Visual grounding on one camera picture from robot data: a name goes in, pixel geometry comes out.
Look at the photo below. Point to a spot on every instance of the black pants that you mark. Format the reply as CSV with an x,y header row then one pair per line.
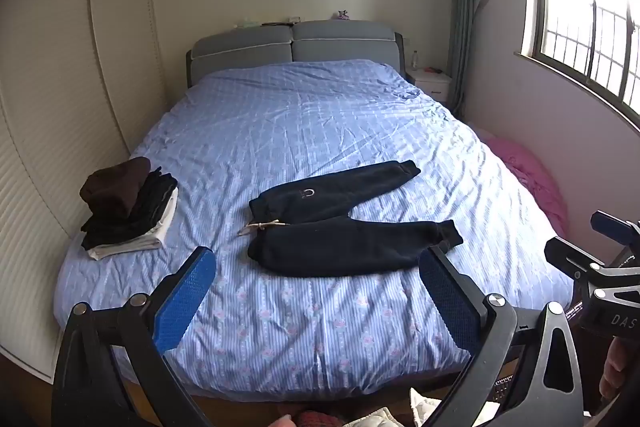
x,y
325,247

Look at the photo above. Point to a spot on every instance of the black folded garments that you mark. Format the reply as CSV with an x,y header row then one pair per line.
x,y
147,207

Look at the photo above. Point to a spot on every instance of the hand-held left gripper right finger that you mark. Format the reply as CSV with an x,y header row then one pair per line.
x,y
450,302

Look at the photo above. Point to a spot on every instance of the white quilted jacket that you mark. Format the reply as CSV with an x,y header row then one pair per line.
x,y
385,417

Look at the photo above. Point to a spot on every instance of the white folded garment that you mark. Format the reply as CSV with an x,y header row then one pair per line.
x,y
150,240

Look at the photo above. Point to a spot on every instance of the barred window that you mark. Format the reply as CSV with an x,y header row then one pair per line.
x,y
590,7

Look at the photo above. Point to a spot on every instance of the red fabric item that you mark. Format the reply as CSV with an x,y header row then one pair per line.
x,y
320,419

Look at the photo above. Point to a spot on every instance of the blue patterned bed sheet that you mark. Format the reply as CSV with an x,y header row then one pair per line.
x,y
320,127

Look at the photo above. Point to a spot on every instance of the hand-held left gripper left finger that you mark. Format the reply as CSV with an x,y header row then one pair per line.
x,y
182,302

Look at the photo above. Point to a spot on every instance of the clear plastic bottle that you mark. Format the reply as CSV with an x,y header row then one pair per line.
x,y
414,59

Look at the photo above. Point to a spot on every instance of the person's right hand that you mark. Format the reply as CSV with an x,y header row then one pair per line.
x,y
615,372

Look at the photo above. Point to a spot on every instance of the white nightstand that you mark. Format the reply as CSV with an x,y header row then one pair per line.
x,y
430,82

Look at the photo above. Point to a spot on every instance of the green curtain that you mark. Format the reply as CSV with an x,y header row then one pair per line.
x,y
462,7

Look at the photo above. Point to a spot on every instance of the grey upholstered headboard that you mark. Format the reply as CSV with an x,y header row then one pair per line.
x,y
340,42

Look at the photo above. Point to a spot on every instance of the white slatted wardrobe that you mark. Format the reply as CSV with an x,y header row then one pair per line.
x,y
50,82

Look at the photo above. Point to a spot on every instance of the dark bed frame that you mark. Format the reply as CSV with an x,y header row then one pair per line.
x,y
300,399

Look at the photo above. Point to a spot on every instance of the brown folded garment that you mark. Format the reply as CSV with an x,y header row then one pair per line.
x,y
115,187

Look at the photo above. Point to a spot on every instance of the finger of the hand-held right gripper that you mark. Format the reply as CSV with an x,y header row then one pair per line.
x,y
565,254
612,227

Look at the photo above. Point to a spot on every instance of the pink cloth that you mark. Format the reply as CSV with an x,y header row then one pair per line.
x,y
535,177

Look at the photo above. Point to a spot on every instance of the dark flat book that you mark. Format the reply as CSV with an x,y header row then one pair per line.
x,y
276,24

